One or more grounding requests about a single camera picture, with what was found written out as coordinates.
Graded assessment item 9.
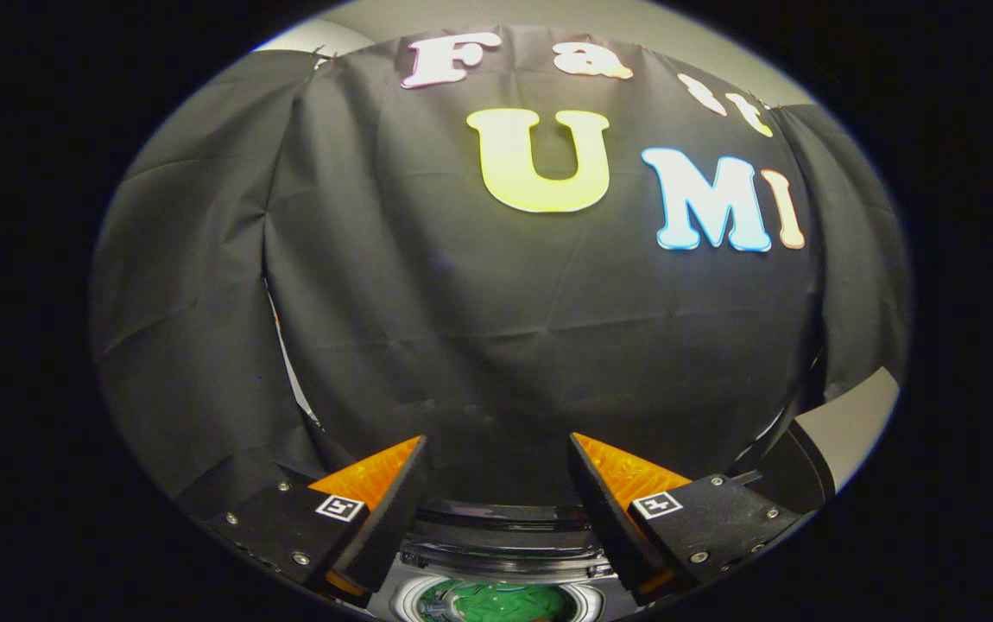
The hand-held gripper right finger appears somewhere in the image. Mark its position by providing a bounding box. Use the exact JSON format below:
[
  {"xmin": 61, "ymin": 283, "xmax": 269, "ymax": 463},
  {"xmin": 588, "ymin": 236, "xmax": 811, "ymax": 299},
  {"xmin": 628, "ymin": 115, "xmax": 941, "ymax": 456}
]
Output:
[{"xmin": 568, "ymin": 431, "xmax": 805, "ymax": 605}]

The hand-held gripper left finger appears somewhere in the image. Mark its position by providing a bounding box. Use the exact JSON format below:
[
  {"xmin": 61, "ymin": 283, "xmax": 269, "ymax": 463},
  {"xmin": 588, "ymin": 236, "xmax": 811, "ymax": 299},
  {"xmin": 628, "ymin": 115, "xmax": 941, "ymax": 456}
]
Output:
[{"xmin": 203, "ymin": 435, "xmax": 430, "ymax": 597}]

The grey washing machine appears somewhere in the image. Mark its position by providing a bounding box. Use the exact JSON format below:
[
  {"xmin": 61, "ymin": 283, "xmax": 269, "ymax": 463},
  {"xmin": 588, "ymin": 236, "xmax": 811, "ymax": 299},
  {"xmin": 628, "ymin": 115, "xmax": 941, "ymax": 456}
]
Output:
[{"xmin": 367, "ymin": 499, "xmax": 640, "ymax": 622}]

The green polo shirt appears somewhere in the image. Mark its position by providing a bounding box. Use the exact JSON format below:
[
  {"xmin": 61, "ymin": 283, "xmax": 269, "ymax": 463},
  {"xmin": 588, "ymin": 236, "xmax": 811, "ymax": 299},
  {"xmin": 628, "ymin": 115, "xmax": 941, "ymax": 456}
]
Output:
[{"xmin": 423, "ymin": 581, "xmax": 579, "ymax": 622}]

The black backdrop cloth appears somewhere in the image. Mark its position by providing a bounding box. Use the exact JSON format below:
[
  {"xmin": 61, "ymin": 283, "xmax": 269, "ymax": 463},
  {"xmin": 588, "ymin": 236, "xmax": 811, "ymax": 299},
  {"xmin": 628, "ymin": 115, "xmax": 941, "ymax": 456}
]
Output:
[{"xmin": 89, "ymin": 24, "xmax": 912, "ymax": 519}]

